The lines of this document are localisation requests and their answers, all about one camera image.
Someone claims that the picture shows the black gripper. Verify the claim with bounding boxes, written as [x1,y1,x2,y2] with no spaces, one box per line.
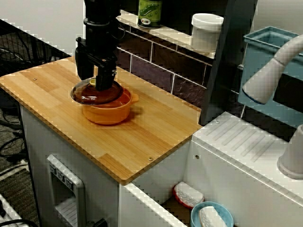
[75,22,119,92]

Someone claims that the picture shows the brown glass lid yellow knob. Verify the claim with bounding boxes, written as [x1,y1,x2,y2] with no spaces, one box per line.
[70,79,124,106]

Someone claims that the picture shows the orange toy pot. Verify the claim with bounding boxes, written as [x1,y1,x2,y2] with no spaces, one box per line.
[82,87,140,126]

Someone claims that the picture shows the dark tiled shelf unit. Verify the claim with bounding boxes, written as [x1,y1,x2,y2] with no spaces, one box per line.
[116,0,258,126]

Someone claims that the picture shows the green labelled can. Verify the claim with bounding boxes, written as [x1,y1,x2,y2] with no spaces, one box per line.
[137,0,163,29]

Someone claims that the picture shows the white kitchen cabinet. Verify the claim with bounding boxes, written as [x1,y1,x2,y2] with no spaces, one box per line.
[18,104,120,227]

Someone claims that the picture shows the white plastic container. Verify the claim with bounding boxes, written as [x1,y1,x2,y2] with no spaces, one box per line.
[191,13,224,53]

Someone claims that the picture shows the red dish with sponge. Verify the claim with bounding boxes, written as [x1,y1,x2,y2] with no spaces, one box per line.
[172,181,205,210]

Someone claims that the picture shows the light blue plastic bin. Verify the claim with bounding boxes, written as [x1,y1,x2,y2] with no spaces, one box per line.
[238,26,303,130]

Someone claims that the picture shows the grey toy faucet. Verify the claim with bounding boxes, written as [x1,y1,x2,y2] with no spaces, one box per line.
[241,34,303,180]

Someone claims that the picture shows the white textured sponge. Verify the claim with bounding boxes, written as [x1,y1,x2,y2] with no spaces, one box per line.
[198,205,228,227]

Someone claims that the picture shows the light blue bowl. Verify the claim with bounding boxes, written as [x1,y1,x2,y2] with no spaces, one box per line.
[190,201,235,227]

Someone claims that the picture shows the black floor cable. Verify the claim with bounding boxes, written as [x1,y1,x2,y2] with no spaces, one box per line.
[0,218,32,227]
[0,119,22,130]

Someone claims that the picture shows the aluminium frame rail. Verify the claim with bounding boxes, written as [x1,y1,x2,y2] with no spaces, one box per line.
[0,193,23,227]

